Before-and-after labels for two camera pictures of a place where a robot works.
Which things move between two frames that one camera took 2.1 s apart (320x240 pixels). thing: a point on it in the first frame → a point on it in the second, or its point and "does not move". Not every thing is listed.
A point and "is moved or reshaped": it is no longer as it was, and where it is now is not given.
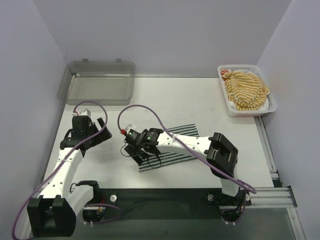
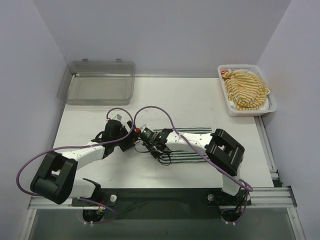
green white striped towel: x=160 y=159 is moved or reshaped
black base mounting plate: x=168 y=198 does not move
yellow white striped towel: x=245 y=90 does not move
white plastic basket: x=245 y=90 does not move
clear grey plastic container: x=112 y=81 does not move
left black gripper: x=100 y=135 → x=127 y=143
